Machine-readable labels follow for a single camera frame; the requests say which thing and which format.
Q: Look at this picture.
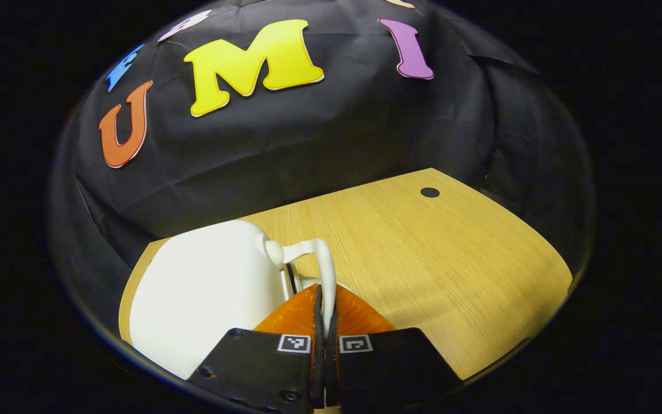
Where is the white suitcase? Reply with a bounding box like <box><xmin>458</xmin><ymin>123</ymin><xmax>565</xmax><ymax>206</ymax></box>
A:
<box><xmin>129</xmin><ymin>220</ymin><xmax>337</xmax><ymax>381</ymax></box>

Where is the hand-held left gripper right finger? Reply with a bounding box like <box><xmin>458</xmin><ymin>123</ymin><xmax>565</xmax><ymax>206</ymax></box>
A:
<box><xmin>326</xmin><ymin>285</ymin><xmax>461</xmax><ymax>411</ymax></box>

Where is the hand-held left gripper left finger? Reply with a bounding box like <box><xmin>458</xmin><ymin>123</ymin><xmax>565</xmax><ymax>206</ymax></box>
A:
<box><xmin>187</xmin><ymin>283</ymin><xmax>325</xmax><ymax>413</ymax></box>

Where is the black backdrop cloth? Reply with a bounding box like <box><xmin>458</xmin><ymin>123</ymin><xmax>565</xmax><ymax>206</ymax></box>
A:
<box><xmin>49</xmin><ymin>0</ymin><xmax>593</xmax><ymax>300</ymax></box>

